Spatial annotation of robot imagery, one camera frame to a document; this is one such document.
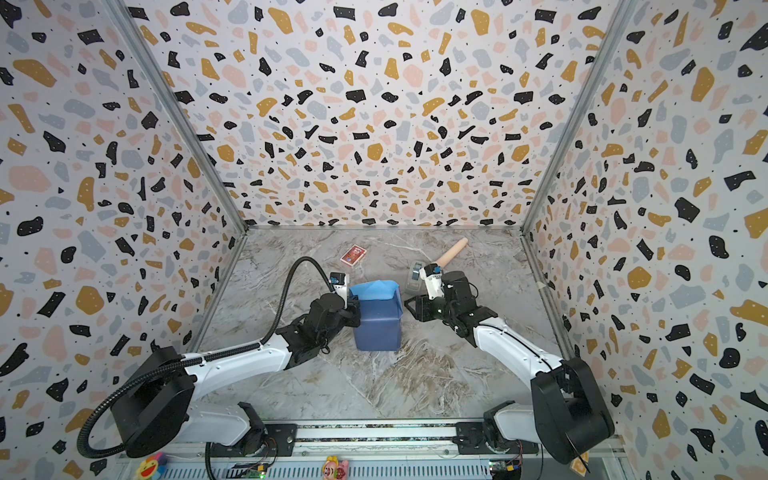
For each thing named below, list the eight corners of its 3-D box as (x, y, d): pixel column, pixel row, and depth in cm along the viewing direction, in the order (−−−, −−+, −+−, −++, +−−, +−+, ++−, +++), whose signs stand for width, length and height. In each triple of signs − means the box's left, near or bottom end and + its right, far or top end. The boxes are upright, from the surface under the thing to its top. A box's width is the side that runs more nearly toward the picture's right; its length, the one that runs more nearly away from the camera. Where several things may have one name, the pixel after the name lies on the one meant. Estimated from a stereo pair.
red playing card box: (341, 261, 114) (340, 257, 112) (354, 247, 119) (353, 243, 117) (352, 267, 112) (351, 263, 110) (365, 253, 117) (365, 249, 115)
